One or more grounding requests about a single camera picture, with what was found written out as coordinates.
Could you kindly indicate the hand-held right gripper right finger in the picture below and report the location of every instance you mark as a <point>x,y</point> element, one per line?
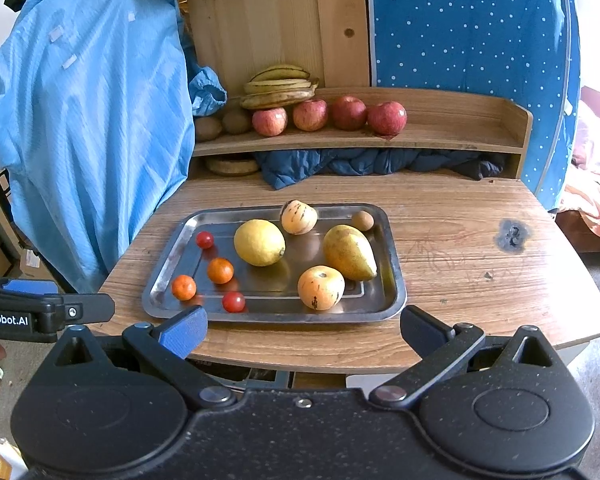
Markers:
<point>420,332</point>

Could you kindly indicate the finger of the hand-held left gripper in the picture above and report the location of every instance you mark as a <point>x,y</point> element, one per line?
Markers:
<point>80,312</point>
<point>30,286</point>

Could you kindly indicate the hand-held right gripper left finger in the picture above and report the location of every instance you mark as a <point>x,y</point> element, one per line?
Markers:
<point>182,332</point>

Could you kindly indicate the small orange tangerine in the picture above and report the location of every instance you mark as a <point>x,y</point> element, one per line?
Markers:
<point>220,270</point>
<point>183,287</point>

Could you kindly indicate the red cherry tomato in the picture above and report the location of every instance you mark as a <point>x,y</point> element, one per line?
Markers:
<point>205,239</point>
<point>233,302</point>

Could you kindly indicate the stainless steel tray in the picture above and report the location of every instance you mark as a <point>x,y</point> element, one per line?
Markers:
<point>275,281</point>

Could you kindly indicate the green-yellow pear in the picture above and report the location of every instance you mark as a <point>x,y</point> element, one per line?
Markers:
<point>350,252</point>

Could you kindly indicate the round yellow asian pear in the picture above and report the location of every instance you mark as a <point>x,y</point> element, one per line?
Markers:
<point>321,287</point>

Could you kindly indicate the yellow lemon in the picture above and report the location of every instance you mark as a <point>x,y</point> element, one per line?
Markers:
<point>259,242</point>

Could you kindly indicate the brown longan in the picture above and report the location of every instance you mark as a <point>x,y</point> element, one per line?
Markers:
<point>362,220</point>

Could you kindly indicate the striped pepino melon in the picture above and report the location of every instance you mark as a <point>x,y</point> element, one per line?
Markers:
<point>298,216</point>

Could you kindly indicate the flat brown round disc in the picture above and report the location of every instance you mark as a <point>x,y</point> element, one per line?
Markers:
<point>230,166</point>

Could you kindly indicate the light blue garment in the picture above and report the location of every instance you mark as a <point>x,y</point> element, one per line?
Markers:
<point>95,110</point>

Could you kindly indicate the navy quilted jacket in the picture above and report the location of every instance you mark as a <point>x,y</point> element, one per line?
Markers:
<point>300,167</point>

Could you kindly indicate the brown kiwi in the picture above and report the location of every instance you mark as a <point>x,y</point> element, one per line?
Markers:
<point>207,129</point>
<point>236,121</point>

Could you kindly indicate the wooden shelf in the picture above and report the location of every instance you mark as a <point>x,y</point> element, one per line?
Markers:
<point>455,120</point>

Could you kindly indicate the red apple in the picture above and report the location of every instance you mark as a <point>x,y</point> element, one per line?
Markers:
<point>349,112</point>
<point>269,121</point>
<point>310,115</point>
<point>387,118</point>

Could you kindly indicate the pink bedding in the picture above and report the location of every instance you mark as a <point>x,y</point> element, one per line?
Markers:
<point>595,160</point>

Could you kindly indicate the banana bunch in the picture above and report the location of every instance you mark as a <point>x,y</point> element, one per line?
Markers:
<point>280,87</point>

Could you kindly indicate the blue white-dotted fabric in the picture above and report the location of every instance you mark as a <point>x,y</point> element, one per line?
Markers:
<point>470,25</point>

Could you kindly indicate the light wooden panel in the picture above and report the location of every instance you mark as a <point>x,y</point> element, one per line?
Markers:
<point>270,20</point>

